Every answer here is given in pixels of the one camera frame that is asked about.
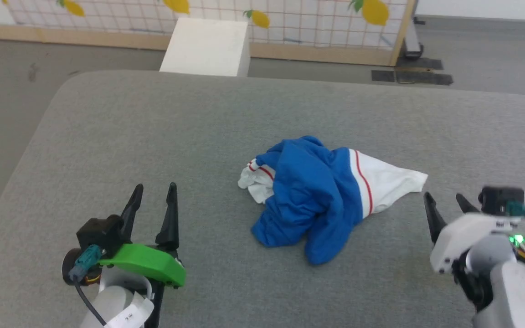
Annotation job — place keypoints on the grey metal stand foot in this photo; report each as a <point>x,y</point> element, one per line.
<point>412,43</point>

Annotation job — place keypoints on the white box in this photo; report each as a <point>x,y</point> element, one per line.
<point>208,45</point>

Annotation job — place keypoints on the white label on left arm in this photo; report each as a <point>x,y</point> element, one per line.
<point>130,314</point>

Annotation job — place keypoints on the blue white red-striped t-shirt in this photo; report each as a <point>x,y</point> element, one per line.
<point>308,191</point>

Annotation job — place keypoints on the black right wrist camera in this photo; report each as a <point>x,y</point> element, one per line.
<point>499,198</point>

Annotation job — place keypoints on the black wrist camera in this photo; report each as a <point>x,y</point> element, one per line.
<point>499,198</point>
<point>100,232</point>

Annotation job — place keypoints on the small black floor mat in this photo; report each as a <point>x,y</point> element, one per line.
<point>383,76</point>

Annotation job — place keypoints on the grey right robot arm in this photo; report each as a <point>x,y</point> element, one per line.
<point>513,291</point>

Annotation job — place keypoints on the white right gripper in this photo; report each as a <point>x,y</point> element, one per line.
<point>463,237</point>

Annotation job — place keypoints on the black floor mat under stand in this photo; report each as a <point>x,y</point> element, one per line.
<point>422,64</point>

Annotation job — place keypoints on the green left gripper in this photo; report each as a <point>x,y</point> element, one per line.
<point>148,264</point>

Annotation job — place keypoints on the lemon print partition screen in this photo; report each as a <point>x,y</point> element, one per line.
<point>312,23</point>

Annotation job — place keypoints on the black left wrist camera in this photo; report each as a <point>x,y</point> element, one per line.
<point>100,232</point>

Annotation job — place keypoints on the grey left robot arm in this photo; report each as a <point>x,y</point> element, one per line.
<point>112,305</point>

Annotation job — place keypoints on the long black floor mat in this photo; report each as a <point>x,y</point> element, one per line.
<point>424,78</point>

